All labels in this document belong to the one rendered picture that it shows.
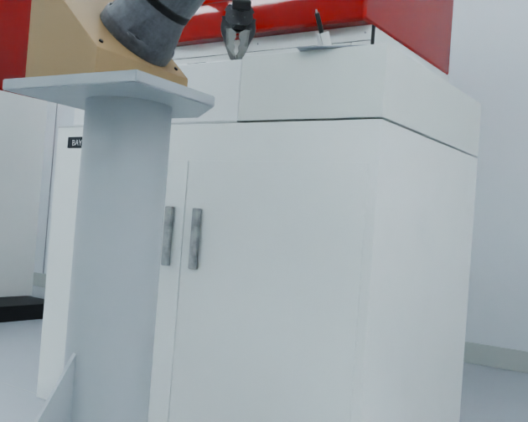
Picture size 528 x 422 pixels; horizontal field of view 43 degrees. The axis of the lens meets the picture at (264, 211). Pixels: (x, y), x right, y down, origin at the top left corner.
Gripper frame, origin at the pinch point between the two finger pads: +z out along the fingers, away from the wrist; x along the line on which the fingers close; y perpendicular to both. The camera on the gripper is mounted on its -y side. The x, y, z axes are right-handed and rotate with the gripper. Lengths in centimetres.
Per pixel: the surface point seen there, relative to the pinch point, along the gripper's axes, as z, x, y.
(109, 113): 25, 21, -55
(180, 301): 61, 8, -18
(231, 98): 14.5, -0.1, -23.1
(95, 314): 60, 20, -55
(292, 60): 7.1, -12.3, -32.3
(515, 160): 3, -135, 140
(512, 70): -40, -131, 142
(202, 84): 10.9, 7.1, -17.8
